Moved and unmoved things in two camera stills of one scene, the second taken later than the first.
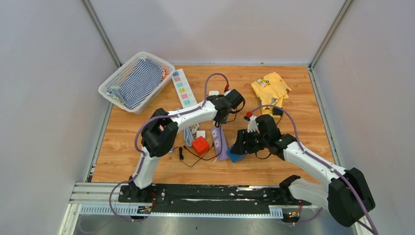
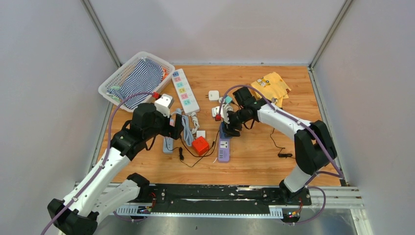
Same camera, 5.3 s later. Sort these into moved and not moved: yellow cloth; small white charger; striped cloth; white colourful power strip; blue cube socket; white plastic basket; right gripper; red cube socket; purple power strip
Moved: blue cube socket; purple power strip; right gripper
Not moved: yellow cloth; small white charger; striped cloth; red cube socket; white plastic basket; white colourful power strip
